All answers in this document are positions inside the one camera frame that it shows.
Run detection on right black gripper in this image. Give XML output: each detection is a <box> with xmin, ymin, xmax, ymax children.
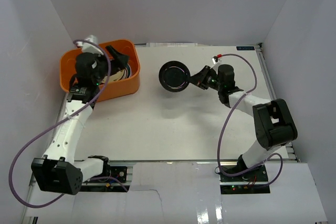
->
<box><xmin>186</xmin><ymin>66</ymin><xmax>223</xmax><ymax>92</ymax></box>

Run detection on white green rimmed plate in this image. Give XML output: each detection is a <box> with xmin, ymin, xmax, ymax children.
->
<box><xmin>121</xmin><ymin>64</ymin><xmax>132</xmax><ymax>80</ymax></box>

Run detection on small yellow floral plate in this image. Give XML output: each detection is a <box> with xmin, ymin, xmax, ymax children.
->
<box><xmin>108</xmin><ymin>69</ymin><xmax>126</xmax><ymax>83</ymax></box>

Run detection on black plate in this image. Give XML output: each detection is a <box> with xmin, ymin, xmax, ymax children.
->
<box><xmin>159</xmin><ymin>61</ymin><xmax>191</xmax><ymax>92</ymax></box>

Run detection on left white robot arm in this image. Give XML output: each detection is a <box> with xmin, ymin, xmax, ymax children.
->
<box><xmin>31</xmin><ymin>45</ymin><xmax>129</xmax><ymax>195</ymax></box>

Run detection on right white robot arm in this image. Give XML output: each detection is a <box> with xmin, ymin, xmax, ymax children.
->
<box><xmin>188</xmin><ymin>65</ymin><xmax>298</xmax><ymax>182</ymax></box>

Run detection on orange plastic bin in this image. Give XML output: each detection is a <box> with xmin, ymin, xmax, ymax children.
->
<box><xmin>59</xmin><ymin>39</ymin><xmax>140</xmax><ymax>102</ymax></box>

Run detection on white papers at back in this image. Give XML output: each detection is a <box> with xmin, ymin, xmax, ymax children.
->
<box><xmin>146</xmin><ymin>42</ymin><xmax>198</xmax><ymax>47</ymax></box>

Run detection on blue table label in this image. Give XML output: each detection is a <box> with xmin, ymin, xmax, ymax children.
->
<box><xmin>236</xmin><ymin>46</ymin><xmax>255</xmax><ymax>51</ymax></box>

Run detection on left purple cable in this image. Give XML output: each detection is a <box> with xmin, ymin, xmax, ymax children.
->
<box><xmin>8</xmin><ymin>39</ymin><xmax>129</xmax><ymax>208</ymax></box>

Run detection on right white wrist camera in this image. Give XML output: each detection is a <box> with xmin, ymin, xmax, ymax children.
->
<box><xmin>212</xmin><ymin>55</ymin><xmax>222</xmax><ymax>71</ymax></box>

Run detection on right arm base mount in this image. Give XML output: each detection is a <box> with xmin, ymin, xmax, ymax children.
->
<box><xmin>215</xmin><ymin>166</ymin><xmax>270</xmax><ymax>195</ymax></box>

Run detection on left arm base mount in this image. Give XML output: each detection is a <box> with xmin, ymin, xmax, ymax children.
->
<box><xmin>80</xmin><ymin>155</ymin><xmax>128</xmax><ymax>193</ymax></box>

